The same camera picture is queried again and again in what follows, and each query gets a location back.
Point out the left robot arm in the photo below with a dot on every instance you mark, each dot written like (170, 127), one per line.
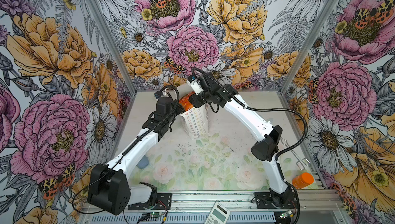
(109, 188)

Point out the blue grey oval case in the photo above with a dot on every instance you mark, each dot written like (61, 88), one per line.
(143, 163)

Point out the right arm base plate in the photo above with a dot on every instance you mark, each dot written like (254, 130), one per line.
(272, 200)

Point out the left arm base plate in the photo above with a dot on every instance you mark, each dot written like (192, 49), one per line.
(163, 202)

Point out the white paper bag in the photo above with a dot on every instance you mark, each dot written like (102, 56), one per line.
(196, 119)

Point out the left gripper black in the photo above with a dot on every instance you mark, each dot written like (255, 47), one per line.
(179, 109)

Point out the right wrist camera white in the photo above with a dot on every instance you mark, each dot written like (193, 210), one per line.
(196, 87)

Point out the metal wire clip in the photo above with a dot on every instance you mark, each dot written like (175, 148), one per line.
(301, 163)

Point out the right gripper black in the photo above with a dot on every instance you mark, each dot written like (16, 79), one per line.
(195, 101)

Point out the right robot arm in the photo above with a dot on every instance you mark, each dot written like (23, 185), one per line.
(266, 147)

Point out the green circuit board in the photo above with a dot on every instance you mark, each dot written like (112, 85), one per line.
(154, 216)

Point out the orange bottle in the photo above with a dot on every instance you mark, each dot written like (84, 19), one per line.
(303, 180)

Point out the white calculator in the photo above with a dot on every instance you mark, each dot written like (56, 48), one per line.
(219, 214)

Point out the orange red snack packet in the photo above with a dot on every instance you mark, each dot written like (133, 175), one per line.
(184, 101)

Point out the aluminium front rail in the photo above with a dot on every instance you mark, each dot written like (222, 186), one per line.
(235, 201)

